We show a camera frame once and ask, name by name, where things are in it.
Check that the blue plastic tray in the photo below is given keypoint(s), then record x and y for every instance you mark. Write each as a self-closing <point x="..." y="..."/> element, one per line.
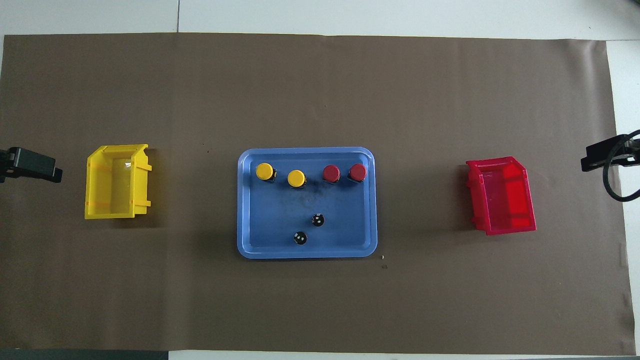
<point x="280" y="220"/>

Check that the yellow push button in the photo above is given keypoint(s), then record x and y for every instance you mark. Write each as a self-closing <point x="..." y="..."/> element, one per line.
<point x="296" y="178"/>
<point x="264" y="171"/>

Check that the red push button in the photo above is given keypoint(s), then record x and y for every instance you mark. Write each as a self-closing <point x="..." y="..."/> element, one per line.
<point x="331" y="173"/>
<point x="357" y="172"/>

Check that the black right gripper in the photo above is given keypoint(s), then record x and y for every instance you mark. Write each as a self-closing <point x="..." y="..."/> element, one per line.
<point x="634" y="152"/>

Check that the yellow plastic storage bin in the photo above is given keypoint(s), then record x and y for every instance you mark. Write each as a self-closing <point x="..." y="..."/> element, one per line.
<point x="92" y="190"/>

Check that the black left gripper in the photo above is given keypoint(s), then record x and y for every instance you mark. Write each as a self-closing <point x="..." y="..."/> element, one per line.
<point x="4" y="165"/>

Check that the brown paper table mat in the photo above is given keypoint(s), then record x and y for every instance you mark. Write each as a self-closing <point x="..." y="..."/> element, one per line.
<point x="320" y="90"/>

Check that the red plastic storage bin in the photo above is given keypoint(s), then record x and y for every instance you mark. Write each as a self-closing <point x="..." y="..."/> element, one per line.
<point x="520" y="200"/>

